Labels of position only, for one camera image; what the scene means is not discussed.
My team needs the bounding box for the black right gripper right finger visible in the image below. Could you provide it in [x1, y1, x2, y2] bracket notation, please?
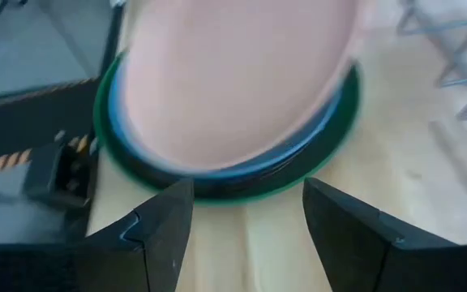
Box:
[302, 177, 467, 292]

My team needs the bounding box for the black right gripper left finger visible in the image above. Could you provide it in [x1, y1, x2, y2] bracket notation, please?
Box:
[0, 178, 196, 292]

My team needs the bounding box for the grey wire dish rack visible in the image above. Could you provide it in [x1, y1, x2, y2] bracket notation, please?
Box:
[395, 0, 467, 122]

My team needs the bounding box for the green plate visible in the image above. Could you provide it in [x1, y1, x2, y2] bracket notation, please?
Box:
[92, 50, 361, 207]

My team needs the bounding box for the blue plate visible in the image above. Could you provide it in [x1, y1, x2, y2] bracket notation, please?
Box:
[106, 60, 345, 184]

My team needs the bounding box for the pink plate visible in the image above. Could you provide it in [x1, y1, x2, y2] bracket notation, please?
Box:
[120, 0, 365, 172]

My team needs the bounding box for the black table-level camera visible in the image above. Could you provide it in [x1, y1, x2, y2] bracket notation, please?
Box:
[24, 135, 95, 210]

